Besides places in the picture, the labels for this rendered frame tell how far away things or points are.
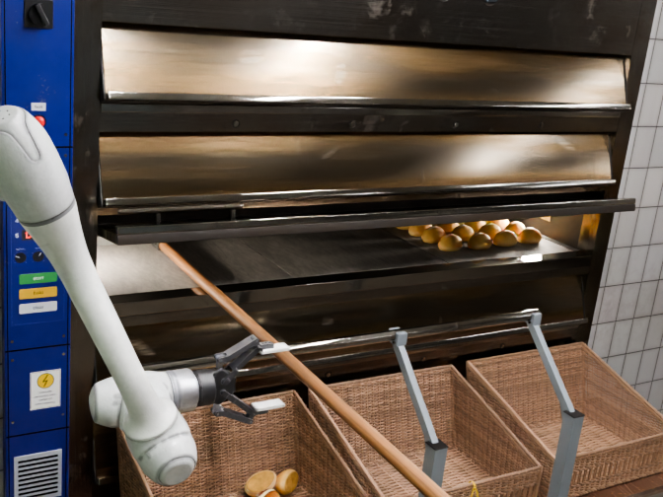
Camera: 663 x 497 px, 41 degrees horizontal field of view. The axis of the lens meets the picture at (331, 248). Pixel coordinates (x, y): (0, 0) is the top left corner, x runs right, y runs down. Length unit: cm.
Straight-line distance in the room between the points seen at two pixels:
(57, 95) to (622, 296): 223
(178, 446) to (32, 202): 50
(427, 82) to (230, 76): 63
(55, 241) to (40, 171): 14
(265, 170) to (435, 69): 61
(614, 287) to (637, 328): 27
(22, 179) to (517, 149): 183
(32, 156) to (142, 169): 82
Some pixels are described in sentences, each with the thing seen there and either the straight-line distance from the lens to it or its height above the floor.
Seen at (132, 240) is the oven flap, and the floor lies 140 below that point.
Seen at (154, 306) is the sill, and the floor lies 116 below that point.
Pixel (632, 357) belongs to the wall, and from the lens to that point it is 370.
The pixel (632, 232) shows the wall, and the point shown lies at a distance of 342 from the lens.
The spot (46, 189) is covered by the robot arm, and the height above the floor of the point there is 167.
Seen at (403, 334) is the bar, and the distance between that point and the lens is 232.
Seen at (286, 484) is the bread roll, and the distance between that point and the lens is 262.
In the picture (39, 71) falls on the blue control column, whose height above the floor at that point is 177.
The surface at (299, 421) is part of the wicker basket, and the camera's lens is 266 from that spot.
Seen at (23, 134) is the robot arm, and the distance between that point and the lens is 147.
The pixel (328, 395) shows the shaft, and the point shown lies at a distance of 187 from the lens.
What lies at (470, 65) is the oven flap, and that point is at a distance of 273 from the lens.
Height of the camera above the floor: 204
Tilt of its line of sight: 17 degrees down
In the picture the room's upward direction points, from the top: 6 degrees clockwise
